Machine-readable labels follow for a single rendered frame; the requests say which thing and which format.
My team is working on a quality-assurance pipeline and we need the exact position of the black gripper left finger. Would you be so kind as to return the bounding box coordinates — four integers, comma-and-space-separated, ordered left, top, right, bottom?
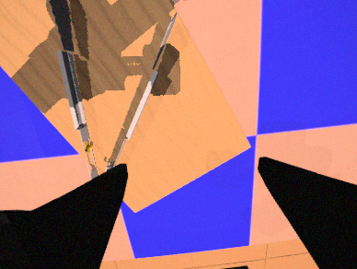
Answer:
0, 163, 128, 269

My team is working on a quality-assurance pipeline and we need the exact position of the orange wooden board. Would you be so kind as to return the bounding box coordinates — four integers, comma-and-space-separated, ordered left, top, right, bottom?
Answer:
0, 0, 250, 213

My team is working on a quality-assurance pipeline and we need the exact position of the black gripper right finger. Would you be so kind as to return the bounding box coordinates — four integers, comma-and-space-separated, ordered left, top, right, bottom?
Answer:
258, 157, 357, 269

